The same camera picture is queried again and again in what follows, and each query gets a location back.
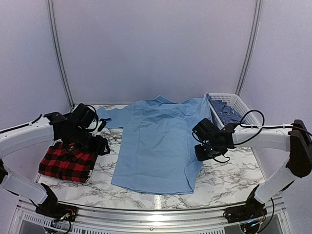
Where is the white plastic basket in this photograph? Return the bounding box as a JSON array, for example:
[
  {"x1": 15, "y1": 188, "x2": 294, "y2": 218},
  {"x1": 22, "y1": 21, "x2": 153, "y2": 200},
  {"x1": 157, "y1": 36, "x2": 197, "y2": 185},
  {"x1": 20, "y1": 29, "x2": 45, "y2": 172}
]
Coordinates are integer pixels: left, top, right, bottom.
[{"x1": 209, "y1": 93, "x2": 250, "y2": 128}]

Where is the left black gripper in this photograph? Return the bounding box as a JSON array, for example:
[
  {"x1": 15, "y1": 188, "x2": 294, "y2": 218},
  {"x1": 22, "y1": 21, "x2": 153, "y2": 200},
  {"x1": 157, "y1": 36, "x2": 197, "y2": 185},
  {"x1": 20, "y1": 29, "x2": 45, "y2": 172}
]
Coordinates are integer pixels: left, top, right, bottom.
[{"x1": 69, "y1": 126, "x2": 110, "y2": 156}]

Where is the aluminium wall post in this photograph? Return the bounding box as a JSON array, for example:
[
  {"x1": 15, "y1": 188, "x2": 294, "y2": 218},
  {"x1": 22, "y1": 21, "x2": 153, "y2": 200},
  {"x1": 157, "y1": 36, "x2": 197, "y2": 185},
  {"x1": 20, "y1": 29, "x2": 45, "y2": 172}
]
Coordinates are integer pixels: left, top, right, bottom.
[
  {"x1": 47, "y1": 0, "x2": 75, "y2": 108},
  {"x1": 235, "y1": 0, "x2": 263, "y2": 96}
]

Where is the blue patterned shirt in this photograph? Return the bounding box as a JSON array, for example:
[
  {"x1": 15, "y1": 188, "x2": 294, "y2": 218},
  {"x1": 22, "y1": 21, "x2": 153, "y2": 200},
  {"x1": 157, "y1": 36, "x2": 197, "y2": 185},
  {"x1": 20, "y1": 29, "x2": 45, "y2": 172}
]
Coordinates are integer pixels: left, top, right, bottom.
[{"x1": 210, "y1": 100, "x2": 242, "y2": 125}]

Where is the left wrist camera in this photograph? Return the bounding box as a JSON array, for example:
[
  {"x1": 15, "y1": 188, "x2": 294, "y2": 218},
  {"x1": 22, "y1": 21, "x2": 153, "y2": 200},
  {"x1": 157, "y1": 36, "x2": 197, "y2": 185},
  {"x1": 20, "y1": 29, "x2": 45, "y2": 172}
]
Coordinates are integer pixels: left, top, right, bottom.
[{"x1": 91, "y1": 118, "x2": 106, "y2": 136}]

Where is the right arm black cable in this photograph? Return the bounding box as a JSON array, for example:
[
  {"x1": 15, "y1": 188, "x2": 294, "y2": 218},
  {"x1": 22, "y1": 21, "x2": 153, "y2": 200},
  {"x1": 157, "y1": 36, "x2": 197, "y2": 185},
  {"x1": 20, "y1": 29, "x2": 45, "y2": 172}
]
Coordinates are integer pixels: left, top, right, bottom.
[{"x1": 240, "y1": 109, "x2": 295, "y2": 130}]

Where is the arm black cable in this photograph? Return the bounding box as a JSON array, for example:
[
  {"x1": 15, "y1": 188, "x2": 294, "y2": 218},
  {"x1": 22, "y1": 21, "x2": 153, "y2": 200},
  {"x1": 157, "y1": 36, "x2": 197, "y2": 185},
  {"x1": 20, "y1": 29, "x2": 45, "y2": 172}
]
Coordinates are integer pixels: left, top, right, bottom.
[
  {"x1": 240, "y1": 109, "x2": 295, "y2": 130},
  {"x1": 0, "y1": 113, "x2": 43, "y2": 135}
]

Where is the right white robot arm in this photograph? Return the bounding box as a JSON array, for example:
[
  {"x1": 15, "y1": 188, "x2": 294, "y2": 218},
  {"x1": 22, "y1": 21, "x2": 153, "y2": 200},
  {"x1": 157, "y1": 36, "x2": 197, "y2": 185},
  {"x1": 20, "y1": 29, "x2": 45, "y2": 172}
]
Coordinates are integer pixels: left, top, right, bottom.
[{"x1": 192, "y1": 118, "x2": 312, "y2": 218}]

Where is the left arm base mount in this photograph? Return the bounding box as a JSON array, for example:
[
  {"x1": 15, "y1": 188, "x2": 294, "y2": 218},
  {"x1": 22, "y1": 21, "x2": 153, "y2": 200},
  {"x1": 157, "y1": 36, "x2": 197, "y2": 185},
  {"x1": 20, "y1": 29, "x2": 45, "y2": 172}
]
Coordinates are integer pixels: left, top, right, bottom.
[{"x1": 36, "y1": 203, "x2": 78, "y2": 222}]

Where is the aluminium front frame rail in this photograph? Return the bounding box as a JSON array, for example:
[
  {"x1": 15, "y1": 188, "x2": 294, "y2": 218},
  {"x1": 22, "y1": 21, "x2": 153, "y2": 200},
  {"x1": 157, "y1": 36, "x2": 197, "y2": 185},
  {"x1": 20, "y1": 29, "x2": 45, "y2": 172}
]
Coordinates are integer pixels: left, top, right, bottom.
[{"x1": 14, "y1": 203, "x2": 288, "y2": 234}]

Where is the right aluminium wall post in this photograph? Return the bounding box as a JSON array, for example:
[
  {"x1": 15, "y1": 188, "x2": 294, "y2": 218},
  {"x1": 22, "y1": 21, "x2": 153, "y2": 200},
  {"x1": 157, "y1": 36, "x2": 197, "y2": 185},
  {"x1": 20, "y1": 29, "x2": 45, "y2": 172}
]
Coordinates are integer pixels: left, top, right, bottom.
[{"x1": 235, "y1": 0, "x2": 263, "y2": 96}]

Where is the red black plaid shirt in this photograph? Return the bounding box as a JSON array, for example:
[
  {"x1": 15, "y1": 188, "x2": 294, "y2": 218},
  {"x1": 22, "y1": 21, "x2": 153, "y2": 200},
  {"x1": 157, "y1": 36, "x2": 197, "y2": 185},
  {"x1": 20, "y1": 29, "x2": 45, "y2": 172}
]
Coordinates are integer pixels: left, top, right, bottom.
[{"x1": 38, "y1": 142, "x2": 98, "y2": 183}]

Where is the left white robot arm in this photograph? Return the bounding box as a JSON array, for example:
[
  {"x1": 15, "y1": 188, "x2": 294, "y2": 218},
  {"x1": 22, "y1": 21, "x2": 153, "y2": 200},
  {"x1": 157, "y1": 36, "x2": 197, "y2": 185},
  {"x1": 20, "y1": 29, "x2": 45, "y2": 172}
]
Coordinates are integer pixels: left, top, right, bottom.
[{"x1": 0, "y1": 103, "x2": 111, "y2": 217}]

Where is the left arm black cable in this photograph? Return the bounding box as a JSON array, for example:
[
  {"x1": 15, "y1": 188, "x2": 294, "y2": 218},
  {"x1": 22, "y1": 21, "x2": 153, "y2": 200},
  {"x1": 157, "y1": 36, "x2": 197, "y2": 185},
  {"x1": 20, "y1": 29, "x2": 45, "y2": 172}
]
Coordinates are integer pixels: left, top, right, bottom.
[{"x1": 0, "y1": 113, "x2": 43, "y2": 135}]

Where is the left aluminium wall post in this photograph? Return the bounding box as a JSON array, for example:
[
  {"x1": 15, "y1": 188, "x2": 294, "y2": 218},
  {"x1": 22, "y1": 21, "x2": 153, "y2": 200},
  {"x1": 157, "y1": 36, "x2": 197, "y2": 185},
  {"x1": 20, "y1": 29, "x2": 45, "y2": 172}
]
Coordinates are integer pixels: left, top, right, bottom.
[{"x1": 47, "y1": 0, "x2": 75, "y2": 108}]

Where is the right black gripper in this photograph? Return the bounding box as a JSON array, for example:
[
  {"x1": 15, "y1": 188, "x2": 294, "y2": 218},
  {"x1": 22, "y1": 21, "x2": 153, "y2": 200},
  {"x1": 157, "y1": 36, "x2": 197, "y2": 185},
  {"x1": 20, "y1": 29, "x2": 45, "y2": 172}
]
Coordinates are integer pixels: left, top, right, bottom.
[{"x1": 195, "y1": 139, "x2": 221, "y2": 161}]

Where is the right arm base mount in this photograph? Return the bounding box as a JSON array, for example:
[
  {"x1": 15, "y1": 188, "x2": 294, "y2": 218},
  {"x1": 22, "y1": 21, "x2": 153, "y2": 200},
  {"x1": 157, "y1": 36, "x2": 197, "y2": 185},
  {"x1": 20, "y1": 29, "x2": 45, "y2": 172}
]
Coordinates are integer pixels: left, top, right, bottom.
[{"x1": 223, "y1": 205, "x2": 267, "y2": 223}]

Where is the light blue long sleeve shirt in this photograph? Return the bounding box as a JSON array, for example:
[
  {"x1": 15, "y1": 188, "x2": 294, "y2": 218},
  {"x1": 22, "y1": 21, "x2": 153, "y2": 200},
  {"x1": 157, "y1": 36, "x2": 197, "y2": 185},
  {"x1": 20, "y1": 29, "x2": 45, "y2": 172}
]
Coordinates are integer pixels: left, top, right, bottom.
[{"x1": 97, "y1": 94, "x2": 211, "y2": 195}]

